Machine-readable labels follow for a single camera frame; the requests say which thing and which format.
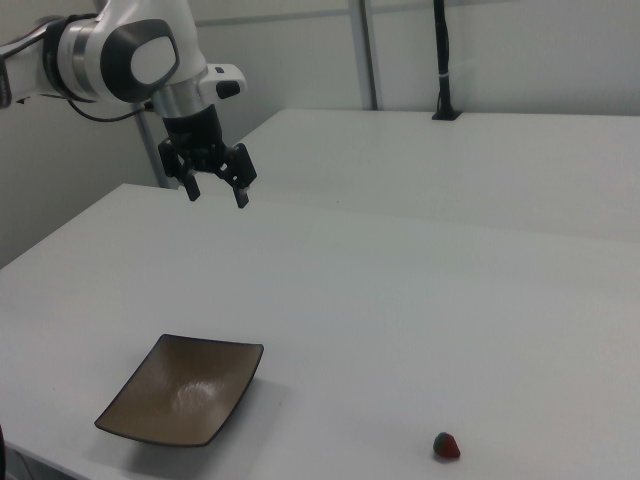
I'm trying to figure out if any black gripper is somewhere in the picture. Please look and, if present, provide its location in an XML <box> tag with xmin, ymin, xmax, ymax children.
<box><xmin>158</xmin><ymin>102</ymin><xmax>259</xmax><ymax>210</ymax></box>

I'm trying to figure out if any red toy strawberry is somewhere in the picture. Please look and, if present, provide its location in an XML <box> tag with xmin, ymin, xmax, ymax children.
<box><xmin>432</xmin><ymin>431</ymin><xmax>462</xmax><ymax>460</ymax></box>

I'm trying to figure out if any brown square ceramic plate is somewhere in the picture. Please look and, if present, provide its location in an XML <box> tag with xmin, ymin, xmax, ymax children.
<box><xmin>93</xmin><ymin>333</ymin><xmax>265</xmax><ymax>448</ymax></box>

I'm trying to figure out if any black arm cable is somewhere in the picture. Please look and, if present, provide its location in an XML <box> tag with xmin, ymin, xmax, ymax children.
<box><xmin>64</xmin><ymin>97</ymin><xmax>154</xmax><ymax>123</ymax></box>

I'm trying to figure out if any grey metal frame post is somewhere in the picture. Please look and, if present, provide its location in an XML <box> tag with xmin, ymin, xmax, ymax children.
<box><xmin>359</xmin><ymin>0</ymin><xmax>379</xmax><ymax>111</ymax></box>

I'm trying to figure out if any black camera pole with base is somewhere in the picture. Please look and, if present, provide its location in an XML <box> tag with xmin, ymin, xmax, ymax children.
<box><xmin>431</xmin><ymin>0</ymin><xmax>462</xmax><ymax>122</ymax></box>

